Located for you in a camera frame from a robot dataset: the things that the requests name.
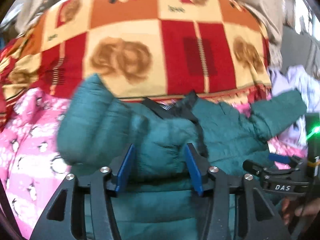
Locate lavender garment pile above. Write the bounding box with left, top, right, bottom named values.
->
left=267, top=65, right=319, bottom=148

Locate red orange rose blanket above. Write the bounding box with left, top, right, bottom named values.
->
left=1, top=0, right=271, bottom=125

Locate green quilted puffer jacket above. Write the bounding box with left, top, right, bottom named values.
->
left=56, top=75, right=297, bottom=239

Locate pink penguin bed sheet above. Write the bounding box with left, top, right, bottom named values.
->
left=0, top=87, right=308, bottom=239

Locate person right hand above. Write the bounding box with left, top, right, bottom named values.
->
left=281, top=198, right=319, bottom=225

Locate right cream curtain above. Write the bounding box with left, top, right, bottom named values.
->
left=236, top=0, right=283, bottom=68

